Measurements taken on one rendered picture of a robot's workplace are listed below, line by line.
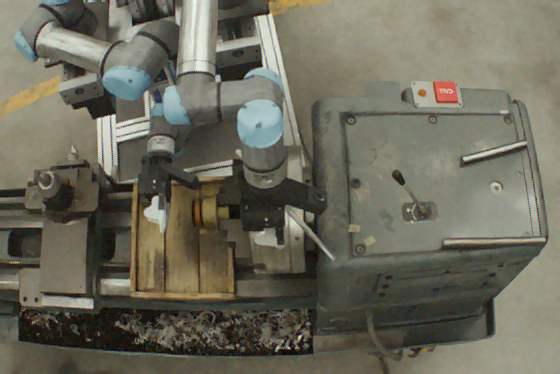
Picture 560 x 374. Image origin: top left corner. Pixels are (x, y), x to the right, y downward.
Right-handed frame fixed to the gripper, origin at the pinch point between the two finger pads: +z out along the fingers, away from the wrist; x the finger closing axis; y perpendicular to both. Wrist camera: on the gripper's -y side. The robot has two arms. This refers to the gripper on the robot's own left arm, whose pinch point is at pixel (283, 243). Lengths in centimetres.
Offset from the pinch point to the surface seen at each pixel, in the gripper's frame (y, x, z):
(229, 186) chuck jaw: 13.6, -26.9, 11.4
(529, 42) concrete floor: -130, -187, 78
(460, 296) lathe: -48, -14, 47
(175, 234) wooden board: 32, -34, 38
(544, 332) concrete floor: -110, -41, 130
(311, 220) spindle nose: -5.7, -17.5, 13.9
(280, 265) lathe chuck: 1.9, -10.4, 21.6
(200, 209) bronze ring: 21.3, -24.3, 16.6
